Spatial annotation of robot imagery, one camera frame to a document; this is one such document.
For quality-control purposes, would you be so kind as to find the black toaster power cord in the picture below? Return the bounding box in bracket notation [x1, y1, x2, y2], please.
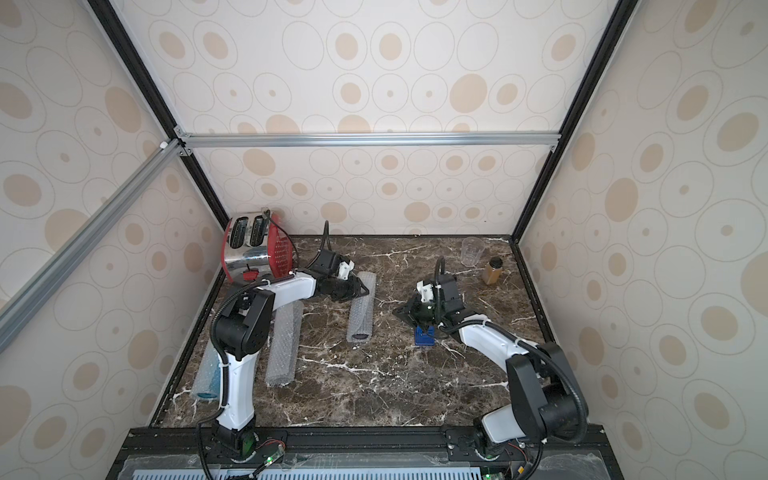
[262, 208, 301, 271]

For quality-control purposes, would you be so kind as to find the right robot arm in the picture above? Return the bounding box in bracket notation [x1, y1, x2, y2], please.
[393, 275, 589, 445]

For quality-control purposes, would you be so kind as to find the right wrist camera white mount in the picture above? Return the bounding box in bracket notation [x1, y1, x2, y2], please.
[416, 281, 434, 304]

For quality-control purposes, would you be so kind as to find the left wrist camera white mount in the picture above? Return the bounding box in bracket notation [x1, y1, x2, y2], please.
[336, 260, 354, 281]

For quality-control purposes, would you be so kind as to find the brown spice jar black lid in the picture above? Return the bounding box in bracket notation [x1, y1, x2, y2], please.
[481, 256, 504, 286]

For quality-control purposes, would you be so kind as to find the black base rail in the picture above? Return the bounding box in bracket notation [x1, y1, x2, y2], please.
[107, 425, 623, 479]

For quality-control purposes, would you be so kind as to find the red and chrome toaster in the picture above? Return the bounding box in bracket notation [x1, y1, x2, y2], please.
[221, 210, 294, 285]

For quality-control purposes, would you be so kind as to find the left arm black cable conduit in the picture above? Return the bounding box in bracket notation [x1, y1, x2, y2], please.
[206, 220, 332, 421]

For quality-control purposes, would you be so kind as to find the clear drinking glass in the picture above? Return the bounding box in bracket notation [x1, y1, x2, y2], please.
[460, 237, 486, 267]

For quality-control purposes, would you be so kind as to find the horizontal aluminium frame bar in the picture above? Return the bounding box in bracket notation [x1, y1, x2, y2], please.
[175, 131, 561, 148]

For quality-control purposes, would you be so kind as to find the diagonal aluminium frame bar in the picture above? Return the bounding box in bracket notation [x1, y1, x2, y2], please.
[1, 139, 182, 350]

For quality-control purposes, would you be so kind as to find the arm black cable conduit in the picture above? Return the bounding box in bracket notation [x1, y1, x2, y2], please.
[433, 256, 590, 445]
[206, 220, 332, 421]

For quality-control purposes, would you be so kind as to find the blue tape dispenser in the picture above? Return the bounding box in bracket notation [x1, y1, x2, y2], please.
[414, 326, 436, 347]

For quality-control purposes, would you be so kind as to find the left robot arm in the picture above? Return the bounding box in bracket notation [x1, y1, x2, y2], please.
[209, 249, 376, 432]

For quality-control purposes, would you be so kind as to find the stack of bubble wrap sheets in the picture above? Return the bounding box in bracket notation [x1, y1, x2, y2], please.
[347, 272, 377, 344]

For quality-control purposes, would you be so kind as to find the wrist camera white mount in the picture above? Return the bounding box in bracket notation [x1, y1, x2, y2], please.
[336, 260, 354, 281]
[416, 281, 434, 304]

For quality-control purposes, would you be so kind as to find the black left frame post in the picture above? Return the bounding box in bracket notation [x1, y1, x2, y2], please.
[86, 0, 230, 229]

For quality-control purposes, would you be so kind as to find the black right frame post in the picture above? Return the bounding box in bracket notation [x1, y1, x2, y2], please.
[510, 0, 639, 246]

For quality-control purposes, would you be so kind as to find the black frame post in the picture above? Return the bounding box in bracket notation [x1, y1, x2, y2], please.
[510, 0, 639, 246]
[86, 0, 230, 229]

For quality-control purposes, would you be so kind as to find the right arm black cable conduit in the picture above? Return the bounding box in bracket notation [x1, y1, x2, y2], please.
[433, 256, 590, 445]

